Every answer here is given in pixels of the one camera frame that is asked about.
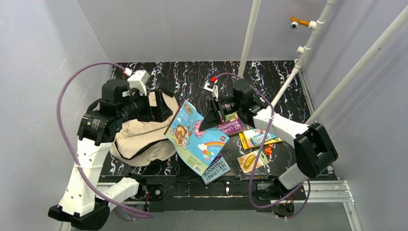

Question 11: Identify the beige canvas student bag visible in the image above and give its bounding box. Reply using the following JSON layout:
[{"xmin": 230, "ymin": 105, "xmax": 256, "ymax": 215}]
[{"xmin": 109, "ymin": 90, "xmax": 181, "ymax": 167}]

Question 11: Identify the light blue cartoon notebook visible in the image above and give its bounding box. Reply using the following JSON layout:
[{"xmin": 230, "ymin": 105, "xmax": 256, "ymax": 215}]
[{"xmin": 164, "ymin": 100, "xmax": 230, "ymax": 176}]

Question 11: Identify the blue 143-storey treehouse book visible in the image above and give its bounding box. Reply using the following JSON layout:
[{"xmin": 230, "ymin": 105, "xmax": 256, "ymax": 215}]
[{"xmin": 201, "ymin": 154, "xmax": 231, "ymax": 185}]

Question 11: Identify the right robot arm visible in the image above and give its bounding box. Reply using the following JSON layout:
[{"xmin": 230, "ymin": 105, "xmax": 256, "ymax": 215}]
[{"xmin": 199, "ymin": 79, "xmax": 338, "ymax": 192}]

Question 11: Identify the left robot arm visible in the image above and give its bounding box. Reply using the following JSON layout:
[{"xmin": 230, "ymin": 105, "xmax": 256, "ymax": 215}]
[{"xmin": 48, "ymin": 79, "xmax": 174, "ymax": 231}]

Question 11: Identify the yellow crayon pack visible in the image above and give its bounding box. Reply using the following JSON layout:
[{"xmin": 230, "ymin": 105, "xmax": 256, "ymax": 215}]
[{"xmin": 239, "ymin": 128, "xmax": 283, "ymax": 150}]

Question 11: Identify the yellow item blister pack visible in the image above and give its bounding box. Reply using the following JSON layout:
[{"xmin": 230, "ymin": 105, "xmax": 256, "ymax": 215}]
[{"xmin": 237, "ymin": 150, "xmax": 269, "ymax": 173}]

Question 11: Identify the purple treehouse book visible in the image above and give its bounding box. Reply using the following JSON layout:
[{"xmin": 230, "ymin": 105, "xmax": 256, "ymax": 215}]
[{"xmin": 217, "ymin": 112, "xmax": 244, "ymax": 136}]

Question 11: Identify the orange small toy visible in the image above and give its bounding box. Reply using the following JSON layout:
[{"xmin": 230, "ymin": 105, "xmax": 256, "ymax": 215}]
[{"xmin": 264, "ymin": 144, "xmax": 273, "ymax": 156}]

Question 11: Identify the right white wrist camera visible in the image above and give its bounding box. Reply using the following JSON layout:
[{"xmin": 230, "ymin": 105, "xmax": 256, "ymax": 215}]
[{"xmin": 203, "ymin": 82, "xmax": 218, "ymax": 99}]

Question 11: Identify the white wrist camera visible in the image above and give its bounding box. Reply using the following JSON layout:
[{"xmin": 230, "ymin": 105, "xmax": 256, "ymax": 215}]
[
  {"xmin": 127, "ymin": 70, "xmax": 150, "ymax": 96},
  {"xmin": 203, "ymin": 82, "xmax": 218, "ymax": 99}
]

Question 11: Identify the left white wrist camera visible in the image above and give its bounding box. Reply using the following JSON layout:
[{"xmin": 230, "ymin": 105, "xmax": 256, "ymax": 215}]
[{"xmin": 127, "ymin": 70, "xmax": 150, "ymax": 96}]

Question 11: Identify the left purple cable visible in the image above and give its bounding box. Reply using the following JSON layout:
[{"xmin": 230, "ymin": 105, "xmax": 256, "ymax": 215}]
[{"xmin": 56, "ymin": 62, "xmax": 154, "ymax": 222}]

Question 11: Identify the purple cable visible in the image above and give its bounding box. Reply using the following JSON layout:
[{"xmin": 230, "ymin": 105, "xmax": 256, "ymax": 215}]
[
  {"xmin": 215, "ymin": 72, "xmax": 311, "ymax": 220},
  {"xmin": 56, "ymin": 62, "xmax": 154, "ymax": 222}
]

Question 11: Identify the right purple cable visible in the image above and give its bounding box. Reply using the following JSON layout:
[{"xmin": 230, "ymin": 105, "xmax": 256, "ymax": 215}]
[{"xmin": 215, "ymin": 72, "xmax": 311, "ymax": 220}]

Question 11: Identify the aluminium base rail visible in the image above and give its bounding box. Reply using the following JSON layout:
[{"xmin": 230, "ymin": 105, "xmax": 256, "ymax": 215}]
[{"xmin": 60, "ymin": 180, "xmax": 362, "ymax": 231}]

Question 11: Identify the white pvc pipe frame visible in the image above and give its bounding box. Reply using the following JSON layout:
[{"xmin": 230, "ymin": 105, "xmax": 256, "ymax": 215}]
[{"xmin": 238, "ymin": 0, "xmax": 408, "ymax": 124}]

